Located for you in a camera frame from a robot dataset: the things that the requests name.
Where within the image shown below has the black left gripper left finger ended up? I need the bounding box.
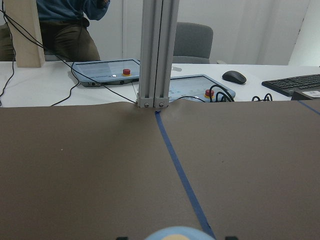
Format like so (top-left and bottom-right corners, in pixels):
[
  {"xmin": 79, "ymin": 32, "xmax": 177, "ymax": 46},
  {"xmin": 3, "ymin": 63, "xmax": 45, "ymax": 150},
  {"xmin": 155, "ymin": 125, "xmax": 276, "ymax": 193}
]
[{"xmin": 116, "ymin": 236, "xmax": 128, "ymax": 240}]

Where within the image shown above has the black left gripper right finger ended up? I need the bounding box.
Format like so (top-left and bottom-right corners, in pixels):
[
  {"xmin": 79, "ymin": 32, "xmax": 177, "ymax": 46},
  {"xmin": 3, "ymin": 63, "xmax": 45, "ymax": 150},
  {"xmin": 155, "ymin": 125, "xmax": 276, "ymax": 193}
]
[{"xmin": 224, "ymin": 236, "xmax": 238, "ymax": 240}]

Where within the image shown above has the light blue call bell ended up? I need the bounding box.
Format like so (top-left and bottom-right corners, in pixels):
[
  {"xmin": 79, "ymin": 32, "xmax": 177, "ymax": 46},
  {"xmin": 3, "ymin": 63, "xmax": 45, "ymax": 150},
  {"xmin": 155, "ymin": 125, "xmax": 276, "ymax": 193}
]
[{"xmin": 145, "ymin": 226, "xmax": 215, "ymax": 240}]

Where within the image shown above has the right teach pendant tablet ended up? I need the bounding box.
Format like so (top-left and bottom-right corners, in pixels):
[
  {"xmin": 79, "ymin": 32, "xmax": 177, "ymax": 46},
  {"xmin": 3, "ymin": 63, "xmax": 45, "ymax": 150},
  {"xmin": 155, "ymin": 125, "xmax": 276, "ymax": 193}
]
[{"xmin": 168, "ymin": 74, "xmax": 236, "ymax": 103}]

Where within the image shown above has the teach pendant tablet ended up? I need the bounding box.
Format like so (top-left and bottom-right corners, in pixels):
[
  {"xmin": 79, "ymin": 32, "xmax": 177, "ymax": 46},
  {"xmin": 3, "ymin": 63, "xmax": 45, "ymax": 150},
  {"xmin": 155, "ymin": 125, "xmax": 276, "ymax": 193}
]
[
  {"xmin": 168, "ymin": 74, "xmax": 236, "ymax": 103},
  {"xmin": 72, "ymin": 59, "xmax": 140, "ymax": 87}
]

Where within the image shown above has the black box on desk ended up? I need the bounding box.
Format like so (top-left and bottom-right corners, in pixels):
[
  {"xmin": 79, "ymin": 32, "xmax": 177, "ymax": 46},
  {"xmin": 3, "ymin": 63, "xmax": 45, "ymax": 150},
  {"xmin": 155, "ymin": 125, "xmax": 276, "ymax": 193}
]
[{"xmin": 291, "ymin": 90, "xmax": 320, "ymax": 101}]

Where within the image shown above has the black computer mouse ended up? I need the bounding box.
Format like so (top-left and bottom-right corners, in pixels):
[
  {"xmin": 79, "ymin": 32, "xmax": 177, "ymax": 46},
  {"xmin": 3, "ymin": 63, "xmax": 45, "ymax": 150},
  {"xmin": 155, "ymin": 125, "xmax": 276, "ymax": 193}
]
[{"xmin": 222, "ymin": 70, "xmax": 247, "ymax": 85}]

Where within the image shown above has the black keyboard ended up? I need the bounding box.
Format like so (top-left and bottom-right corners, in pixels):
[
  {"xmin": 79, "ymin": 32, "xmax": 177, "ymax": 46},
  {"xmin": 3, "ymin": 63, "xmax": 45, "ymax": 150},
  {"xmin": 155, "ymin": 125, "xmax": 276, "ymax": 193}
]
[{"xmin": 261, "ymin": 74, "xmax": 320, "ymax": 97}]

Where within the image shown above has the left teach pendant tablet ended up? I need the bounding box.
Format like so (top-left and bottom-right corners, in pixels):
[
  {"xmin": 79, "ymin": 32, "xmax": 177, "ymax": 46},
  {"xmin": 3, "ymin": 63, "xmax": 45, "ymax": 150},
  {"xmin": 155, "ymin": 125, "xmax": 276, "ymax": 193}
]
[{"xmin": 72, "ymin": 59, "xmax": 140, "ymax": 87}]

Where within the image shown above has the grey office chair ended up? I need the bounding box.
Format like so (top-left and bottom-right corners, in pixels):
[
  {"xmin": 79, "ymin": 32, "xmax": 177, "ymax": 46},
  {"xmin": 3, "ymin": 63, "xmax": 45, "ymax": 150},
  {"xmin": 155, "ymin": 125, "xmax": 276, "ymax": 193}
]
[{"xmin": 172, "ymin": 22, "xmax": 214, "ymax": 64}]

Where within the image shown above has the person in blue sweater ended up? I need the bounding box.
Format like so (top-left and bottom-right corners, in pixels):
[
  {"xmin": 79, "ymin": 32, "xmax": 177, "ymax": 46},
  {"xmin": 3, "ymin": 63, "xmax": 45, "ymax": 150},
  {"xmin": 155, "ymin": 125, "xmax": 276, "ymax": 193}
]
[{"xmin": 0, "ymin": 0, "xmax": 111, "ymax": 62}]

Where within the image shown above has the black coiled pendant cable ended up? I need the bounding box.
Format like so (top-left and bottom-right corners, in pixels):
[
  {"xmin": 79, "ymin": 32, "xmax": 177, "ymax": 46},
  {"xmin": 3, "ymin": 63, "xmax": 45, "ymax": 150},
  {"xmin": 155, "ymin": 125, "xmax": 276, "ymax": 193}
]
[{"xmin": 184, "ymin": 84, "xmax": 273, "ymax": 103}]

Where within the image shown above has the aluminium camera post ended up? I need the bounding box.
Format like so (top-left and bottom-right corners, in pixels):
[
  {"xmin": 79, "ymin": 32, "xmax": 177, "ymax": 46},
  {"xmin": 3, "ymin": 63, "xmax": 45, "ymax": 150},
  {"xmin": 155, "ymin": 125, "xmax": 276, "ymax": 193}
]
[{"xmin": 137, "ymin": 0, "xmax": 180, "ymax": 108}]

